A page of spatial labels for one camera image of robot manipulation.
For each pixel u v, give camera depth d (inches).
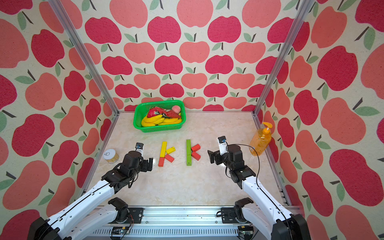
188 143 39.9
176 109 45.0
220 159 29.0
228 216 28.9
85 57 34.2
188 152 38.3
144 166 29.0
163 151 38.8
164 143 40.1
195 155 37.4
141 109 44.1
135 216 29.2
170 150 38.7
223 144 28.0
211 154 29.0
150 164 30.5
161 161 36.7
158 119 41.1
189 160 36.4
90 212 19.1
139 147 28.2
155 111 43.2
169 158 37.4
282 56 34.1
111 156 35.7
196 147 38.8
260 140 33.3
